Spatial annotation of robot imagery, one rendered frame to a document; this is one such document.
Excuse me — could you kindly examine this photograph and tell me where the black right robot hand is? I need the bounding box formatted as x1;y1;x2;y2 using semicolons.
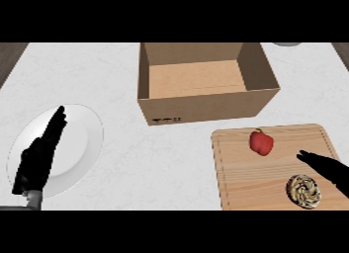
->
294;149;349;210

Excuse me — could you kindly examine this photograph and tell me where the white round plate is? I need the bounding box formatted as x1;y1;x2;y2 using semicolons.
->
6;104;105;200

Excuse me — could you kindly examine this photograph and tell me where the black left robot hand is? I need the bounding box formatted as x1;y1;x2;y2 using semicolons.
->
10;105;68;198

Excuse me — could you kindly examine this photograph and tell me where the pale wooden cutting board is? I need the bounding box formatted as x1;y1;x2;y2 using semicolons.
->
210;123;349;211

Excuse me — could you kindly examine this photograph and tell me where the brown cardboard box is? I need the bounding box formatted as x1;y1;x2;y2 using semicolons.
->
136;42;282;127

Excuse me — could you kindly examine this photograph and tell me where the red bell pepper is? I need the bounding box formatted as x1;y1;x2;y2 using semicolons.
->
248;127;275;157

